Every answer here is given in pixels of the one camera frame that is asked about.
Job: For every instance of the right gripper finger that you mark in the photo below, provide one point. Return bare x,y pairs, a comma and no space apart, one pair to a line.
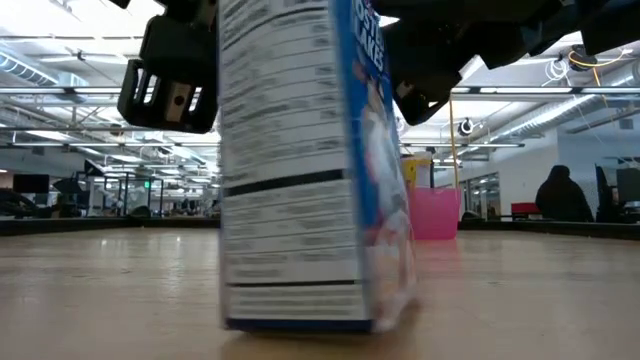
422,102

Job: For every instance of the yellow mini cereal box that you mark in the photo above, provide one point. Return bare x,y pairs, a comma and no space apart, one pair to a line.
411,172

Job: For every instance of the blue mini cereal box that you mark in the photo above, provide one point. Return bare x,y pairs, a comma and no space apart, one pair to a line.
290,175

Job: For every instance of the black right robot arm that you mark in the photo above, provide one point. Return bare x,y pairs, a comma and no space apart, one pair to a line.
600,25

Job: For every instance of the pink translucent plastic bin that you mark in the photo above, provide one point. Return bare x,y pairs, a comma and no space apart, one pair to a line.
435,215

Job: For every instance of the red background box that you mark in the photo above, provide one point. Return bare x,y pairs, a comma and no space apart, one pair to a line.
525,208

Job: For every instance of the person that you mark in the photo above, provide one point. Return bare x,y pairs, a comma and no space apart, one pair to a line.
562,200

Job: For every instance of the black background monitor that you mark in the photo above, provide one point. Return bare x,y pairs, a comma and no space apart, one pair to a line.
30,183
627,185

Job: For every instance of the black rounded background object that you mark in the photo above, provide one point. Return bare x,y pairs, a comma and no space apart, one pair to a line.
10,205

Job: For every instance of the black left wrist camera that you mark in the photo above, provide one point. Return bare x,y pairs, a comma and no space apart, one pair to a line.
178,100

